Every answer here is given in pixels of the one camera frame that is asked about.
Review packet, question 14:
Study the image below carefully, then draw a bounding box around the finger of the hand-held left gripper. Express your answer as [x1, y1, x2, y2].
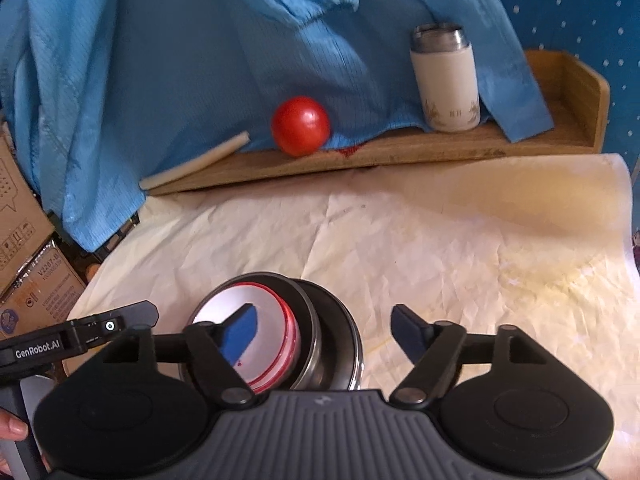
[120, 301, 160, 333]

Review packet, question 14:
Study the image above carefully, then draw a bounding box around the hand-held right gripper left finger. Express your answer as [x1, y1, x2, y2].
[102, 302, 258, 407]

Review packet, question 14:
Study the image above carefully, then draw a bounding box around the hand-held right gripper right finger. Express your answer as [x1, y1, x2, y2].
[389, 304, 548, 408]

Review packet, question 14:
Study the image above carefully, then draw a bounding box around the floral white ceramic bowl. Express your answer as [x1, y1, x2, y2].
[188, 283, 297, 387]

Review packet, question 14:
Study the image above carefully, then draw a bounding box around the large steel plate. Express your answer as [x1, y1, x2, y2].
[295, 280, 364, 392]

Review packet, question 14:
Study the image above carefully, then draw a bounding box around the small steel bowl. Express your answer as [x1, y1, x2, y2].
[179, 272, 322, 392]

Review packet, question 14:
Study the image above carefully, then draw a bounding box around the person's left hand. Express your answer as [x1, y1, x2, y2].
[0, 407, 30, 443]

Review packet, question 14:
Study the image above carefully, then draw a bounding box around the printed cardboard box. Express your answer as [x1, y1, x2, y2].
[0, 239, 89, 341]

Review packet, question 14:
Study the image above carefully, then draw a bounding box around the cream paper table cover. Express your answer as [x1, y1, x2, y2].
[65, 152, 640, 480]

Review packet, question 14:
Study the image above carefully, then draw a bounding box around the open cardboard box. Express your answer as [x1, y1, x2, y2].
[0, 120, 57, 291]

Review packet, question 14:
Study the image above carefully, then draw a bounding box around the white rolling pin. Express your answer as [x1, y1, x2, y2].
[139, 131, 251, 191]

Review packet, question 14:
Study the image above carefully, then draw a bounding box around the wooden shelf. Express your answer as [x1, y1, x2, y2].
[145, 50, 612, 197]

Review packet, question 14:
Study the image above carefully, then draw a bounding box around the red tomato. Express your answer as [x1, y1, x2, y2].
[270, 96, 331, 157]

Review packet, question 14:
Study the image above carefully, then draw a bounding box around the light blue coat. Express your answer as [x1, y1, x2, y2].
[0, 0, 556, 254]

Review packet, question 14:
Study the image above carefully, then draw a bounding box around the white thermos flask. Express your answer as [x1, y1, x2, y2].
[410, 22, 482, 132]

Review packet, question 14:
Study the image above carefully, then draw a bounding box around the dotted blue cloth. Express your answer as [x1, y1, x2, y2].
[480, 0, 640, 186]

